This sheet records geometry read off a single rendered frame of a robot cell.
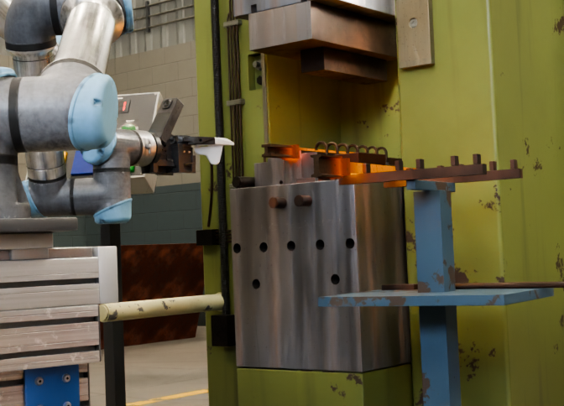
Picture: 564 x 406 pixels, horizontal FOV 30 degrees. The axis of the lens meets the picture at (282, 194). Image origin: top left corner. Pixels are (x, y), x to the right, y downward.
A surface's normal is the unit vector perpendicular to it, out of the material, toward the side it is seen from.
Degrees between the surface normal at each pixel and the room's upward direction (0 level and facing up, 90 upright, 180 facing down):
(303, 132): 90
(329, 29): 90
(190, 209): 90
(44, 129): 122
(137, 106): 60
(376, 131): 90
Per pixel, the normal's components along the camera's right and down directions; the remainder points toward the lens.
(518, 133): 0.79, -0.07
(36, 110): 0.02, -0.03
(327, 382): -0.62, -0.02
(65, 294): 0.58, -0.07
